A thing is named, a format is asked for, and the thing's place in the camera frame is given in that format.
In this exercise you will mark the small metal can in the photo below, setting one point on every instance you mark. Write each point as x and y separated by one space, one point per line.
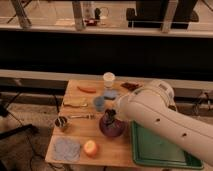
61 123

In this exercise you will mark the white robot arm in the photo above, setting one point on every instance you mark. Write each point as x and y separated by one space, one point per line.
149 107

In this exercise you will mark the blue cloth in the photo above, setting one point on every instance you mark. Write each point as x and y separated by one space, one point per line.
65 149

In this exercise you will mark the orange fruit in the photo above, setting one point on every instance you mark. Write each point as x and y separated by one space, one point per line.
90 148

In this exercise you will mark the green plastic tray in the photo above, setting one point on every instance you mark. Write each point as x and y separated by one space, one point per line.
149 149

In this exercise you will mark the blue sponge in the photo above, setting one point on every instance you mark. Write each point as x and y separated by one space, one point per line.
110 94

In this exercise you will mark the purple bowl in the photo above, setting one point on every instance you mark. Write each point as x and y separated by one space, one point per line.
111 128

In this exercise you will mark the metal fork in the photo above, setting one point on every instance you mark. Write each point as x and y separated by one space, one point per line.
89 116

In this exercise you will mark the blue plastic cup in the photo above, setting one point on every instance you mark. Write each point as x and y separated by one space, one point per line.
99 103

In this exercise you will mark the orange carrot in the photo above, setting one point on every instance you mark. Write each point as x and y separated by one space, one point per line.
86 89

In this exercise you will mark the clear plastic cup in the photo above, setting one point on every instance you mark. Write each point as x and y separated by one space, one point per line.
109 79

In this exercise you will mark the dark dish brush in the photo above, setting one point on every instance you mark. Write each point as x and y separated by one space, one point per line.
110 117

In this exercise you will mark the dark brown food item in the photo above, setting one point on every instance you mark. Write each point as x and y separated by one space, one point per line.
130 86

